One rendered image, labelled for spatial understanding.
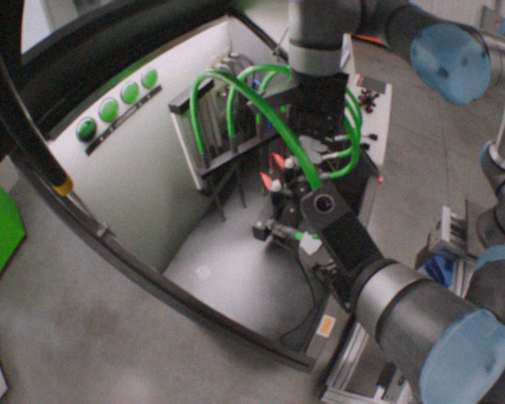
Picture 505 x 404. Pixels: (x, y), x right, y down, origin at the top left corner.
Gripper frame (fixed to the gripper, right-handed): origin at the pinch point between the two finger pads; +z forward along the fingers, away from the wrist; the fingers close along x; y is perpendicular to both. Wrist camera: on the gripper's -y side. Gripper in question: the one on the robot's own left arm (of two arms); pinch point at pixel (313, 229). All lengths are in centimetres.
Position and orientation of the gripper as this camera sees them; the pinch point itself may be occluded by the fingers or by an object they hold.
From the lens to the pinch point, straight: 42.1
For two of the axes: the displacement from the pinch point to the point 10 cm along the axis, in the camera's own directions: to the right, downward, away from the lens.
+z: -1.1, -1.5, 9.8
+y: 5.1, 8.4, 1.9
